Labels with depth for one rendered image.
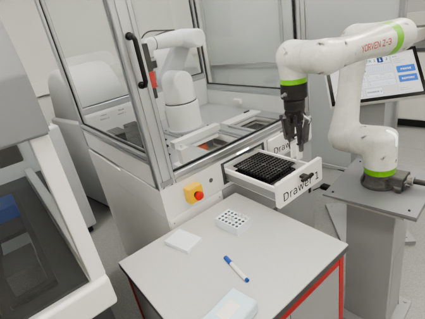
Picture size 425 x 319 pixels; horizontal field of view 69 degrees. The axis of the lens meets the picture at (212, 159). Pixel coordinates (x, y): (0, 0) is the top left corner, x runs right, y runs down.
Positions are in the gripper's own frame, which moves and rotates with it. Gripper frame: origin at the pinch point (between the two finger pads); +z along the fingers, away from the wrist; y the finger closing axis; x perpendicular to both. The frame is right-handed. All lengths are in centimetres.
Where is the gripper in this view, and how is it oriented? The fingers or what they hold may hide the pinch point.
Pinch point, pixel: (296, 150)
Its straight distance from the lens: 122.4
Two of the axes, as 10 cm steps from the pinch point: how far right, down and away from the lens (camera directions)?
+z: 1.5, 9.0, 4.1
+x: 7.8, -3.7, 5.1
